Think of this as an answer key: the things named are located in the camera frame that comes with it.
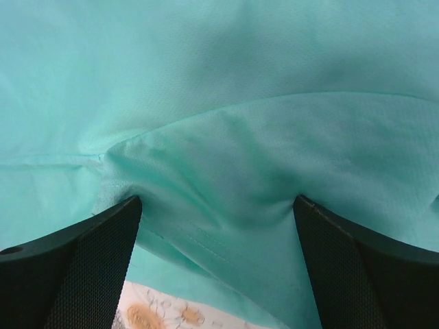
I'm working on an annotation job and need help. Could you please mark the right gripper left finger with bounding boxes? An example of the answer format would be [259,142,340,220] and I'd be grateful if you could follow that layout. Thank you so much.
[1,196,142,329]

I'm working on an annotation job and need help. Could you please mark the floral table cloth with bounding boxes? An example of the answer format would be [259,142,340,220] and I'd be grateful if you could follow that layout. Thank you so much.
[112,281,258,329]

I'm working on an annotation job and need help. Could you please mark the teal t shirt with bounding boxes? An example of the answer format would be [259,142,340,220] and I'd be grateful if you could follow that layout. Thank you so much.
[1,1,438,328]

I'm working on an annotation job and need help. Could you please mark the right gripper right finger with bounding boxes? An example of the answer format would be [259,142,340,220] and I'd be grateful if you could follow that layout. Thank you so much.
[294,195,438,329]

